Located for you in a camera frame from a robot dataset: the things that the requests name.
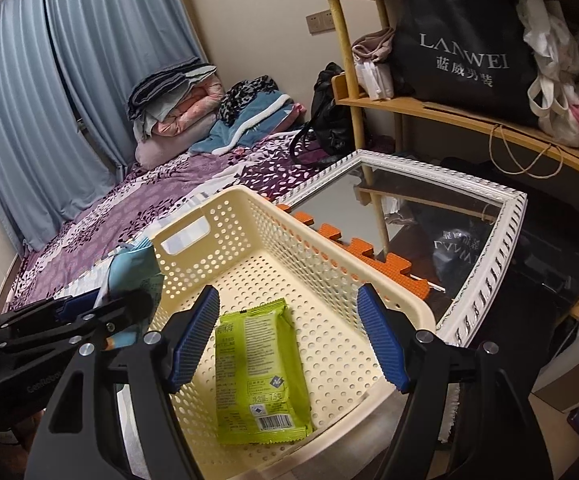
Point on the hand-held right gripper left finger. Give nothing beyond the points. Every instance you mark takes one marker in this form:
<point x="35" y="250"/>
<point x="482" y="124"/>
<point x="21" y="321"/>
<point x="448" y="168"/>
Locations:
<point x="193" y="340"/>

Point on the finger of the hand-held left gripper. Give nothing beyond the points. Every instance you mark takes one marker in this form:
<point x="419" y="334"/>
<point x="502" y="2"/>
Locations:
<point x="71" y="305"/>
<point x="124" y="310"/>

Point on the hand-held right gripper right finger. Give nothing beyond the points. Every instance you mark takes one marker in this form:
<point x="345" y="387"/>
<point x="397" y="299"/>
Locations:
<point x="383" y="342"/>

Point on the light blue snack packet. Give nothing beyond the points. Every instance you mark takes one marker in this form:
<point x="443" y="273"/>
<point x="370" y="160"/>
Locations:
<point x="134" y="267"/>

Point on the green snack packet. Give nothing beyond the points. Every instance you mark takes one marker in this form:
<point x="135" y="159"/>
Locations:
<point x="259" y="360"/>

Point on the cream perforated plastic basket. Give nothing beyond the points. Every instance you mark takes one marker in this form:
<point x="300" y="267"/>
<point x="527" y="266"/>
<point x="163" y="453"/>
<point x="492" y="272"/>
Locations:
<point x="319" y="305"/>

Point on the orange foam puzzle mat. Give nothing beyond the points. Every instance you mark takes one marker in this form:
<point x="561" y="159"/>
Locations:
<point x="399" y="272"/>

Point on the purple floral bedsheet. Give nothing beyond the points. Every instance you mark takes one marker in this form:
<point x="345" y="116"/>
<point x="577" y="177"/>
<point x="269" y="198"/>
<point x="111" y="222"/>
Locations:
<point x="144" y="200"/>

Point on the white framed mirror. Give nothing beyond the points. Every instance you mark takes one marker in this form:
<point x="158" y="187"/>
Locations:
<point x="480" y="265"/>

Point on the mauve folded quilt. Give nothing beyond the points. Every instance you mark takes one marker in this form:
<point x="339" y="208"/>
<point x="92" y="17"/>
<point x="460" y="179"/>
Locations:
<point x="169" y="147"/>

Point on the blue curtain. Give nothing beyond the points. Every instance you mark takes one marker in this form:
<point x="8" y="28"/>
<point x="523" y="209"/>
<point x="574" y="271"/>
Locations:
<point x="119" y="35"/>
<point x="24" y="135"/>

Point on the white box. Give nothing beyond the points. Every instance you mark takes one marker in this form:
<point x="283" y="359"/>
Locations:
<point x="569" y="380"/>

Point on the pink folded quilt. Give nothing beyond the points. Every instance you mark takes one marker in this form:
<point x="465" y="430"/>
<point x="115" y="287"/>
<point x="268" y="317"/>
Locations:
<point x="189" y="110"/>

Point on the blue fleece blanket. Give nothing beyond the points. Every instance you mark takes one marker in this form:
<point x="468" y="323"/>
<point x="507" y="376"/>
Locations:
<point x="249" y="120"/>

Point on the black handbag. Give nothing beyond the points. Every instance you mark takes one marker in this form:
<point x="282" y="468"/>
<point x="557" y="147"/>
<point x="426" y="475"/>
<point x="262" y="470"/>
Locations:
<point x="332" y="120"/>

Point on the grey folded blanket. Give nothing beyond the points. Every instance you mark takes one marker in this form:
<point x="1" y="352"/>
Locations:
<point x="167" y="85"/>

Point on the wooden corner shelf unit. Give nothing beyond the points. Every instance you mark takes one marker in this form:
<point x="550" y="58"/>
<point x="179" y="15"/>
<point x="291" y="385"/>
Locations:
<point x="419" y="107"/>

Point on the leopard print scarf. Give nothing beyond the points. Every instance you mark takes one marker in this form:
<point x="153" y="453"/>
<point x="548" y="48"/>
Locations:
<point x="244" y="95"/>

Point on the white folded cloth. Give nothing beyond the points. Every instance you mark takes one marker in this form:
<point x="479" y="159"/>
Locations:
<point x="375" y="80"/>

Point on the black shopping bag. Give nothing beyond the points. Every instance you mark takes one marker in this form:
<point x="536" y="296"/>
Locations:
<point x="459" y="25"/>

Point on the white plastic bag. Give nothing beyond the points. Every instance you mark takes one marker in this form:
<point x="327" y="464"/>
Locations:
<point x="549" y="35"/>

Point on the wall socket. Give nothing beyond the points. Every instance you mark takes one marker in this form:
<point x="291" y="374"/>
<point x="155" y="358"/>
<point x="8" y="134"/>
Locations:
<point x="319" y="21"/>

